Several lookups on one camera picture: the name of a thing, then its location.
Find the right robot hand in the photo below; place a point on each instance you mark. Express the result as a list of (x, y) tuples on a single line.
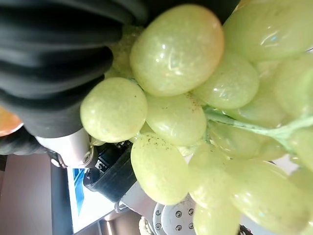
[(49, 49)]

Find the green grape bunch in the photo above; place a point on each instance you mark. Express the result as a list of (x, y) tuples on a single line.
[(176, 54)]

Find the orange fruit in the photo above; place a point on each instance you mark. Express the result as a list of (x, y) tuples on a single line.
[(8, 121)]

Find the black robot body part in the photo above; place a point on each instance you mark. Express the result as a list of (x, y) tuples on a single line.
[(110, 176)]

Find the white blue printed sheet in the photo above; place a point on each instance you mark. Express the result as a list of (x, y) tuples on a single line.
[(83, 208)]

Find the silver robot leg joint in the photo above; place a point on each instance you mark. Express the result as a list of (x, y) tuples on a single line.
[(171, 218)]

